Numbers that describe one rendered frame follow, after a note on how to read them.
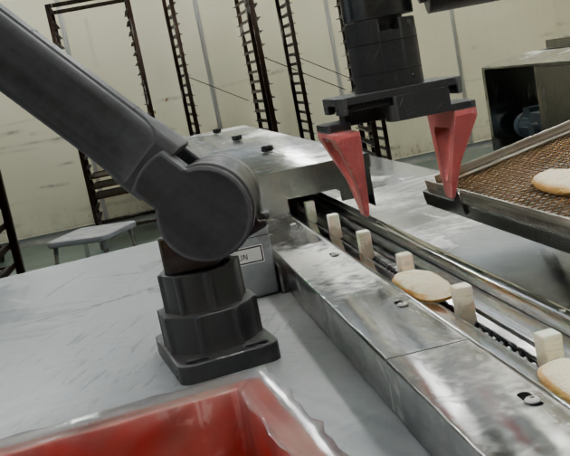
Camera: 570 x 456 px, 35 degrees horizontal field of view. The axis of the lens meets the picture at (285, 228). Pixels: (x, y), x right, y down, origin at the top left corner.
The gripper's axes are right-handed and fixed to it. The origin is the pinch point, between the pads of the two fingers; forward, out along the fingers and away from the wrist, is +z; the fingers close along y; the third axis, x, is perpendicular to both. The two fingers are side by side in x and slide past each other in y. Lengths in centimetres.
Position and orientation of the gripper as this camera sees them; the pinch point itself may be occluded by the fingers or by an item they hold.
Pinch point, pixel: (406, 196)
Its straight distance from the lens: 76.0
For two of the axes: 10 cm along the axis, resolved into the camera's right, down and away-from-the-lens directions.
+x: -1.8, -1.4, 9.7
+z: 1.8, 9.7, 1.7
